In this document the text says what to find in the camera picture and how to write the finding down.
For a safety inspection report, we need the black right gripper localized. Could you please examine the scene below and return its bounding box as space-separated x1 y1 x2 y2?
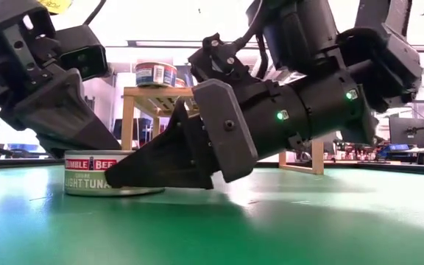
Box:
104 78 260 191

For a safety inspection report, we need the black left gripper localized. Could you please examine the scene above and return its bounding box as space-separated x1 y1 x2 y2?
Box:
0 0 123 160

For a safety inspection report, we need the green white can silver lid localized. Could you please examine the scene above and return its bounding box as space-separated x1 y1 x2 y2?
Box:
63 149 166 197

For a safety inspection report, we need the wooden slatted shelf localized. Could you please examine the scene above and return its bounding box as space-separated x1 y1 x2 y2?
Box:
121 86 325 175

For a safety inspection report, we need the bright window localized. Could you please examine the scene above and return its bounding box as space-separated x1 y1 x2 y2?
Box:
0 95 47 155

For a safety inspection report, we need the green table mat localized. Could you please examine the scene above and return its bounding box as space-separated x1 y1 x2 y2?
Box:
0 163 424 265

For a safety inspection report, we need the yellow tape tag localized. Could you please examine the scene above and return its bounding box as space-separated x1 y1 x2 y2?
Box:
37 0 74 15

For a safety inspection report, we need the long ceiling light bar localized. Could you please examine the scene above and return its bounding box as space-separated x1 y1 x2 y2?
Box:
105 39 205 49

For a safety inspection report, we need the blue box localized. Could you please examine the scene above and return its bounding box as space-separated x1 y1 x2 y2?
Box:
377 143 411 158

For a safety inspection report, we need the black monitor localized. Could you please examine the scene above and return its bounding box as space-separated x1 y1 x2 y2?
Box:
388 116 424 148

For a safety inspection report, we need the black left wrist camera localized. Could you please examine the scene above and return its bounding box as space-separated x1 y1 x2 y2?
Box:
55 24 109 82

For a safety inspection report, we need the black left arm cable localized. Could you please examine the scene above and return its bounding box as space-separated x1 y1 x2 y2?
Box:
82 0 107 26

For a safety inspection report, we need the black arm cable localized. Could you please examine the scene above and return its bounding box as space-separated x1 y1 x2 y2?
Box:
233 0 269 80
82 0 107 26

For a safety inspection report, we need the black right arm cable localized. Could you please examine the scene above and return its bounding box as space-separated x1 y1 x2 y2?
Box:
233 0 269 80

